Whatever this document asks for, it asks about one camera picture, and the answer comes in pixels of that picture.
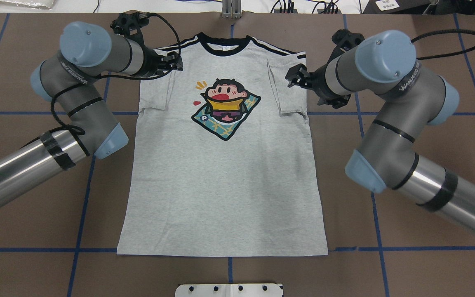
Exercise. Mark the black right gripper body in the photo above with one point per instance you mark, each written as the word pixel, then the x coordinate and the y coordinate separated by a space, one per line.
pixel 318 81

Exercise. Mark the aluminium frame post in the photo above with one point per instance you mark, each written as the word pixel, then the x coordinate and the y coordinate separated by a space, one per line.
pixel 231 9

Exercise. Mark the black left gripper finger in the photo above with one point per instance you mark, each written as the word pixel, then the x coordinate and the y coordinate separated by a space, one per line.
pixel 173 62

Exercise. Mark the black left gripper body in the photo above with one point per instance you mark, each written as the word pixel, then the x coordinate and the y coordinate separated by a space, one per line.
pixel 152 62

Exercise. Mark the grey cartoon print t-shirt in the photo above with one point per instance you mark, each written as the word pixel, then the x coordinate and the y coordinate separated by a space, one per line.
pixel 223 158

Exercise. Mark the clear plastic bag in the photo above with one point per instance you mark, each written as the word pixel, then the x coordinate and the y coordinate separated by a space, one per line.
pixel 36 4

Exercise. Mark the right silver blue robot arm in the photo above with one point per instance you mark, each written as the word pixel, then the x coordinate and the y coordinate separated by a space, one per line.
pixel 414 97

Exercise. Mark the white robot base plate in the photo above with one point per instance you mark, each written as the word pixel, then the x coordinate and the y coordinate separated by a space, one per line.
pixel 230 290

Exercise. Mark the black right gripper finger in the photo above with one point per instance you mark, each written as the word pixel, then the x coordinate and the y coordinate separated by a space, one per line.
pixel 298 76

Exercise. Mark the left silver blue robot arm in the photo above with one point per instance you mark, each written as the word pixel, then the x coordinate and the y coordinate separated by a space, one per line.
pixel 87 127

